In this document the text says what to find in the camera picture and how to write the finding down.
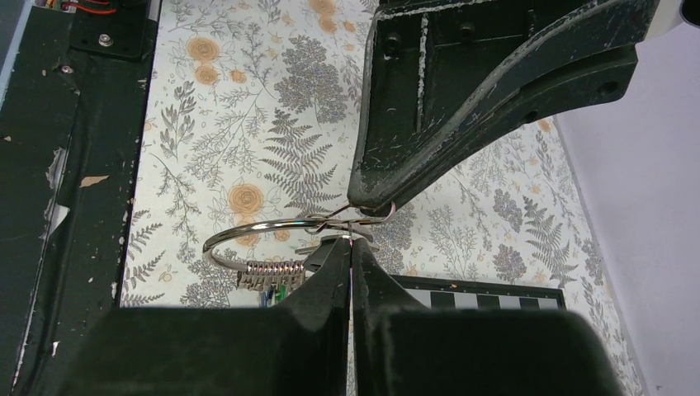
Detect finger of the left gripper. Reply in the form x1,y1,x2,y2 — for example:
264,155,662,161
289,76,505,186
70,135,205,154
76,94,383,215
347,0,658,215

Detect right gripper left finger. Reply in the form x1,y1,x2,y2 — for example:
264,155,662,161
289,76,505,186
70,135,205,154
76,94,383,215
59,238,351,395

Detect floral table mat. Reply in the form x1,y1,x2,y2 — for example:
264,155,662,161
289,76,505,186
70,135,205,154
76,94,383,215
113,1,644,395

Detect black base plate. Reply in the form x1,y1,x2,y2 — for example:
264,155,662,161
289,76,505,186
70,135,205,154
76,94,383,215
1,5,158,395

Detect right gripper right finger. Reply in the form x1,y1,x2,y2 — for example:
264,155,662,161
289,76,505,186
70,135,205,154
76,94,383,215
351,239,622,395

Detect keyring with coloured keys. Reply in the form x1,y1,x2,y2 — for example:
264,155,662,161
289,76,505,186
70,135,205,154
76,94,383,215
201,203,396,308

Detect black white chessboard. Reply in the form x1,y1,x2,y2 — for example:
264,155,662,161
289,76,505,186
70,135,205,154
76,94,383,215
393,276,566,309

